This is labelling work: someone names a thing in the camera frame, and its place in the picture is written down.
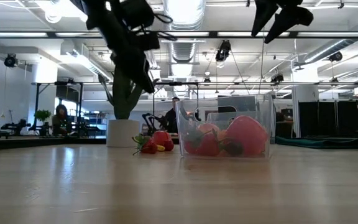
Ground white plant pot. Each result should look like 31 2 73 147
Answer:
106 119 141 148

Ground clear plastic container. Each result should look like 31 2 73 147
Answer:
175 94 275 160

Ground black background rig frame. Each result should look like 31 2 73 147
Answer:
31 81 84 138
152 81 200 101

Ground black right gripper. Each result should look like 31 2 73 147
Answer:
250 0 314 45

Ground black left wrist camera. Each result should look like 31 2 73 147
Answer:
119 0 155 29

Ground red plastic tomato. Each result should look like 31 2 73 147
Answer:
152 129 171 147

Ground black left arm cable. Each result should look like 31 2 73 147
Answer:
152 12 178 42

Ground large red plastic fruit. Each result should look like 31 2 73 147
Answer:
224 114 269 157

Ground small background potted plant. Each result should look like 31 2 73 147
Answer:
34 109 52 136

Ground person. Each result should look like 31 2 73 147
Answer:
165 96 181 134
52 104 70 136

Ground silver ventilation duct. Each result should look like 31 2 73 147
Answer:
163 0 206 63

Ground black ceiling spotlight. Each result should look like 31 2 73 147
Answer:
215 39 232 62
270 73 285 84
328 51 343 62
4 53 19 68

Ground black partition panels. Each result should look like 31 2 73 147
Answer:
298 100 358 138

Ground black aluminium table frame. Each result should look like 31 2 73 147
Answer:
0 136 358 152

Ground green snake plant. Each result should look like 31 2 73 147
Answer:
98 67 162 121

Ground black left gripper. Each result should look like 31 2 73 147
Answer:
79 0 156 95

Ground dark green cloth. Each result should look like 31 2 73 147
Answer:
275 136 358 149

